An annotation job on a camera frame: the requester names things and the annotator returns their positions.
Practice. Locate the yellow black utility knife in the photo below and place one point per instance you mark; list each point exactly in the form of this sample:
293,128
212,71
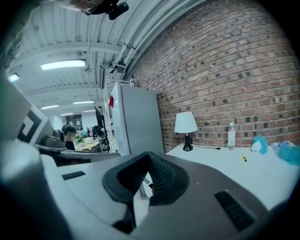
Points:
244,158

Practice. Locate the black head-worn camera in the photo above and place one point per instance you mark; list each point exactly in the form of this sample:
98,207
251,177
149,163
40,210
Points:
118,11

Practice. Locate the white paper roll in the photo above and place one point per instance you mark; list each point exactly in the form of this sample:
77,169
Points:
88,140

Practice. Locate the red diamond sticker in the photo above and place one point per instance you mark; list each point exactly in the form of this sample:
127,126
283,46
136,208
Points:
111,102

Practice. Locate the person's beige ribbed shirt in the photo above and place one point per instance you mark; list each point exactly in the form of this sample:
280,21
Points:
14,47

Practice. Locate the person's eyeglasses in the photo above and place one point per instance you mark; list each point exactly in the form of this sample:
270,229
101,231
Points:
90,9

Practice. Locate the table lamp with white shade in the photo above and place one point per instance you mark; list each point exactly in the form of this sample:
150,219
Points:
185,122

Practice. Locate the teal plush toy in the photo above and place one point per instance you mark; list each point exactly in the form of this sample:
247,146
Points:
261,143

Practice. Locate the ceiling junction box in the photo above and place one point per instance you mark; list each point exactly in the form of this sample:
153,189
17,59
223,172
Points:
36,28

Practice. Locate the bottle with blue label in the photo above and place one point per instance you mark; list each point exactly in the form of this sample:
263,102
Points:
132,82

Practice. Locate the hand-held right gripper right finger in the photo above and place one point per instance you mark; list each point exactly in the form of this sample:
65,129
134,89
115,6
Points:
199,199

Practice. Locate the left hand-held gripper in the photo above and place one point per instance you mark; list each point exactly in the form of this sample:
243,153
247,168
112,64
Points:
30,126

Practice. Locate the white grey refrigerator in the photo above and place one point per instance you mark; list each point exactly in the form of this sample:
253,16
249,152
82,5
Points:
140,117

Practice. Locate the teal fluffy cloth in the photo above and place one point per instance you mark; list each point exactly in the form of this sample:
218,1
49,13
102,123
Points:
291,154

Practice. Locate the light wooden table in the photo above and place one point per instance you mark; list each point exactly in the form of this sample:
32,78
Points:
91,146

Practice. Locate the bundle of white ceiling pipes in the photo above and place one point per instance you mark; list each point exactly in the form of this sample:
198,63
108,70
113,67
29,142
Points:
127,50

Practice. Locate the ceiling light panel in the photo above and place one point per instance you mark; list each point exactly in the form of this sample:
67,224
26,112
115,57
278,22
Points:
63,65
13,77
50,107
83,102

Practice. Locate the small green potted plant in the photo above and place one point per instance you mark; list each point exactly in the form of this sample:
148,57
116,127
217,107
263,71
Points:
79,139

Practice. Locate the clear plastic water bottle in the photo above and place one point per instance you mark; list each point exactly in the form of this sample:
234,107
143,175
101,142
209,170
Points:
231,138

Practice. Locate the ceiling air conditioner unit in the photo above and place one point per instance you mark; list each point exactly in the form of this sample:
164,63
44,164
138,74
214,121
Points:
102,77

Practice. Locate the black computer monitor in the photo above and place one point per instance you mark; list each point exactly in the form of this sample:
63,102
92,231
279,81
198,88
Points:
99,122

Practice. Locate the round ceiling sensor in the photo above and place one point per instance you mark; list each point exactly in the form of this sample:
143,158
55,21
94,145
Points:
88,69

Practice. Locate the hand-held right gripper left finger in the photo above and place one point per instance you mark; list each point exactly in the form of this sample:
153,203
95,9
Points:
89,182

